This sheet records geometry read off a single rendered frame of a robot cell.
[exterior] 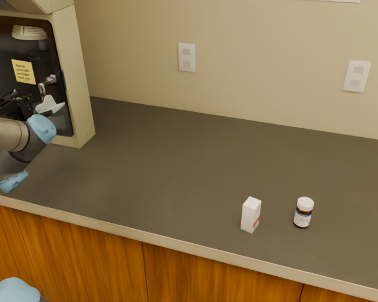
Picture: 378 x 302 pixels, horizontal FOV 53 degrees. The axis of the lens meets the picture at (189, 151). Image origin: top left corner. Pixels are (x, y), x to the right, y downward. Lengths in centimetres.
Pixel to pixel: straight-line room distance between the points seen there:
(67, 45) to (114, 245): 64
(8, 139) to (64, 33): 46
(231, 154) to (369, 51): 58
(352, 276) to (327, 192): 31
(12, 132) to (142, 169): 48
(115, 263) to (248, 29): 93
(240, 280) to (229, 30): 87
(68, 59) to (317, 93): 89
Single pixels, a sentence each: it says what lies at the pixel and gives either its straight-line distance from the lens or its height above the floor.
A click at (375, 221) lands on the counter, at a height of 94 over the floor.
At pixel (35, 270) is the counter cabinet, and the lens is 153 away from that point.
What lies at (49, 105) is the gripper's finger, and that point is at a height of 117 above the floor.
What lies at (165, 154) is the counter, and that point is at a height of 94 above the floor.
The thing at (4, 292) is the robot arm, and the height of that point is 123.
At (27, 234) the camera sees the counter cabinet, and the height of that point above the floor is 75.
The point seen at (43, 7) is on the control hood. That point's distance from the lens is 119.
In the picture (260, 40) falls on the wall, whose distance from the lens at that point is 145.
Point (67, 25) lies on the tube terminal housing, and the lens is 128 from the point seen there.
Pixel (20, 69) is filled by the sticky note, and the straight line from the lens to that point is 136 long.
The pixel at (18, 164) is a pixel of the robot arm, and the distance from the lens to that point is 103.
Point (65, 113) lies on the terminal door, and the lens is 133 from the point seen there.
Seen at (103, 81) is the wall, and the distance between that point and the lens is 176.
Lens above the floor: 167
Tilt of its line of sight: 34 degrees down
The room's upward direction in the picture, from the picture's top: straight up
